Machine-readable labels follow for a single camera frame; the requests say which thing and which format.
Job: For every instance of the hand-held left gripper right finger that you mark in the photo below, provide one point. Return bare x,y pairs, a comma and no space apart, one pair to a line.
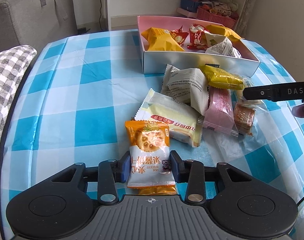
175,166

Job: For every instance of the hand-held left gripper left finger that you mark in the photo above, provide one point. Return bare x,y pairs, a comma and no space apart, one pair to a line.
125,167

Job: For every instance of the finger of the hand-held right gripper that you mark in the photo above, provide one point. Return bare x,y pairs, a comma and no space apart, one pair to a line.
259,93

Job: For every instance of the orange white biscuit packet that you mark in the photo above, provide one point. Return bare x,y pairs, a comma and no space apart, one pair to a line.
149,160

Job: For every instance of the clear packet with brown pastry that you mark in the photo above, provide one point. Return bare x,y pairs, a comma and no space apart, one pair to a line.
244,117

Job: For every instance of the small yellow chips packet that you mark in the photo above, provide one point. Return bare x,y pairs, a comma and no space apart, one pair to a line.
222,78

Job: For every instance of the pink snack packet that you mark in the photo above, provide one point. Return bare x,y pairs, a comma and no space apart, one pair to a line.
219,110

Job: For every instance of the cream cake packet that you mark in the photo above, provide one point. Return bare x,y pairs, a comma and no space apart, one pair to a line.
167,112

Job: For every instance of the white triangular snack packet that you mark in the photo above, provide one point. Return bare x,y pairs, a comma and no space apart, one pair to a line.
219,45

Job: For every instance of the large yellow bread packet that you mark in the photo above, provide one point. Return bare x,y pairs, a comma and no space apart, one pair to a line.
224,31
162,38

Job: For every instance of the white snack packet grey text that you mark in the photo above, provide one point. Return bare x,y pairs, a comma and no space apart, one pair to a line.
166,80
187,85

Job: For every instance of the pink-lined silver cardboard box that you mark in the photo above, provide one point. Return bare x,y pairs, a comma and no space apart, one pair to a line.
192,65

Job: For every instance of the red candy packet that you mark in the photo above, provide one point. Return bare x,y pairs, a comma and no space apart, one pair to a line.
197,38
178,36

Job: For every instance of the person's right hand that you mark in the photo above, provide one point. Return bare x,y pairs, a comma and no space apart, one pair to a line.
300,110

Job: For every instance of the blue white checked tablecloth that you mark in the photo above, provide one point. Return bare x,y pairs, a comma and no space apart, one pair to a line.
79,105

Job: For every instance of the pale patterned curtain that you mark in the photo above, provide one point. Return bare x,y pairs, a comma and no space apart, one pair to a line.
249,7

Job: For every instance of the large pink plastic basket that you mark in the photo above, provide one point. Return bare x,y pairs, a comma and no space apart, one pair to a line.
212,18

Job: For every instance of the beige plush toy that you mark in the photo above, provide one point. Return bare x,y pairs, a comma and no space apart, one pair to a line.
232,3

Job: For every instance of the white pink rack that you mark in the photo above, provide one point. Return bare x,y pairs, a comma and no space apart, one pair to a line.
185,12

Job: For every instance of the blue box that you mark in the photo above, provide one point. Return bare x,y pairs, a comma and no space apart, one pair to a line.
189,4

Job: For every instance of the black power strip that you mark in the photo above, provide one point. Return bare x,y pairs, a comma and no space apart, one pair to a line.
83,30

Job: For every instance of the grey white checked cushion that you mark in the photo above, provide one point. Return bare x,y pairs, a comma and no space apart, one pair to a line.
7,80

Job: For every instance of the white shelf unit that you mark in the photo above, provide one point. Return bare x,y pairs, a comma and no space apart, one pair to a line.
132,0

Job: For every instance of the grey sofa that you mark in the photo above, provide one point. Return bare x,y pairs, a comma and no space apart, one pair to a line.
17,17

